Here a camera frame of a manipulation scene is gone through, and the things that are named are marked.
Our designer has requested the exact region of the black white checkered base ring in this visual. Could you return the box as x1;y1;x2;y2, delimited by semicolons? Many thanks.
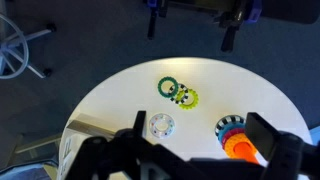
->
214;114;246;134

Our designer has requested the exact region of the red ring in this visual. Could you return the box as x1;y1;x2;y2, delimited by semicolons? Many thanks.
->
220;128;246;145

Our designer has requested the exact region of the blue bar clamp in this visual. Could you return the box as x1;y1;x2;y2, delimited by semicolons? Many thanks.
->
213;0;264;53

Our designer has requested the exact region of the yellow green toothed ring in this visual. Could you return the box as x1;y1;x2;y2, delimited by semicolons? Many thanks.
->
175;87;200;111

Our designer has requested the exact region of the dark green toothed ring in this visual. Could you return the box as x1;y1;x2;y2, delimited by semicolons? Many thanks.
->
157;76;180;99

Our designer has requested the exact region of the wooden tray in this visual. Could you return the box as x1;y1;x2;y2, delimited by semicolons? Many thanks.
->
56;112;118;180

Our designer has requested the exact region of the blue ring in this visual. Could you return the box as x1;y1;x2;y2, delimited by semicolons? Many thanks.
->
216;121;247;141

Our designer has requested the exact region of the clear ring with coloured beads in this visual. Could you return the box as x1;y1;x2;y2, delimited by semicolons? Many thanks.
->
148;113;176;139

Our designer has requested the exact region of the stool with metal footring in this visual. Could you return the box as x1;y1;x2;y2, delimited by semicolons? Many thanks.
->
0;12;57;80

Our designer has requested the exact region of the orange bumpy ring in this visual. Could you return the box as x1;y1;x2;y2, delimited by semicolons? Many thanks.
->
223;132;259;160

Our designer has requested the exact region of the orange rod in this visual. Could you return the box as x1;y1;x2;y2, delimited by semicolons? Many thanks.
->
233;141;261;165

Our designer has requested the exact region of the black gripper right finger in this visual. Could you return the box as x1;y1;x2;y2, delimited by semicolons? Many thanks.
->
244;112;281;163

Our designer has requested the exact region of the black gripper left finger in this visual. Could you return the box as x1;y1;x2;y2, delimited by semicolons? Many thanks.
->
133;110;148;138

